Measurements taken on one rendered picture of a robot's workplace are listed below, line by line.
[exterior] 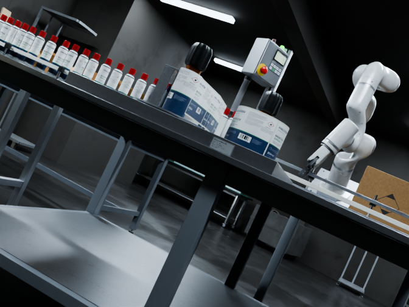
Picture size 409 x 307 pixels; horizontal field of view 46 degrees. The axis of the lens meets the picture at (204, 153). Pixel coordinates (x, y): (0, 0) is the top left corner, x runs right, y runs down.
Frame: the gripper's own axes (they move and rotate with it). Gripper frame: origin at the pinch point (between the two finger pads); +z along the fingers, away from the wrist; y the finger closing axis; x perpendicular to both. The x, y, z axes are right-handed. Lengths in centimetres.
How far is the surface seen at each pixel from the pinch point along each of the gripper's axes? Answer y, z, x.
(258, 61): 1, -24, -53
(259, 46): -1, -30, -59
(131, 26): -402, -4, -370
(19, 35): 2, 52, -164
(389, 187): -19.5, -23.7, 31.4
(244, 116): 63, 3, -21
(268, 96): 32.1, -11.4, -28.5
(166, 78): 15, 13, -75
